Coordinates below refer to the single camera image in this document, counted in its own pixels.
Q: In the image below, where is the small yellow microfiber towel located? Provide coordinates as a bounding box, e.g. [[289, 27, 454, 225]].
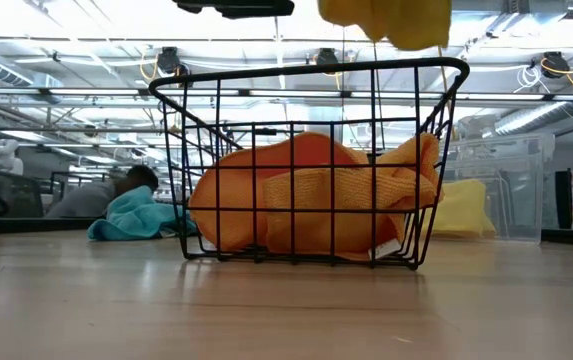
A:
[[317, 0, 453, 52]]

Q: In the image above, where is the orange microfiber towel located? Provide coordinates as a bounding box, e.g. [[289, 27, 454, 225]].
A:
[[263, 132, 445, 262], [189, 131, 370, 253]]

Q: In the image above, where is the blue microfiber towel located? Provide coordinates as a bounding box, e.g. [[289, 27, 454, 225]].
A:
[[87, 184, 198, 242]]

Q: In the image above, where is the large yellow microfiber towel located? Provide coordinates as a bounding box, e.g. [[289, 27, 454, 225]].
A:
[[423, 178, 498, 240]]

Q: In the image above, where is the person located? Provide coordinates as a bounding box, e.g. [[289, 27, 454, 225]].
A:
[[44, 163, 161, 220]]

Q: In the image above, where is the white figurine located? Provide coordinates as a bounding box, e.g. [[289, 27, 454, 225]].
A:
[[0, 138, 25, 176]]

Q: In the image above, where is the black mesh chair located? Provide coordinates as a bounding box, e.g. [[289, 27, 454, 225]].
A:
[[0, 168, 46, 220]]

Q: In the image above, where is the clear plastic bin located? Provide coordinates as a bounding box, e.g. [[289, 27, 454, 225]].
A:
[[438, 131, 557, 245]]

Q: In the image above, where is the black wire basket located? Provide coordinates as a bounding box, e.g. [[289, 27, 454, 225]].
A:
[[148, 56, 471, 271]]

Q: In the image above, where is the black ceiling cable reel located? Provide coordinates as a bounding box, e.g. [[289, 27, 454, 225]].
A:
[[155, 46, 190, 76], [314, 47, 340, 67], [540, 50, 571, 80]]

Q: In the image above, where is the silver ventilation duct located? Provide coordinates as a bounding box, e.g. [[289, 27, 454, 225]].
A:
[[494, 82, 573, 136]]

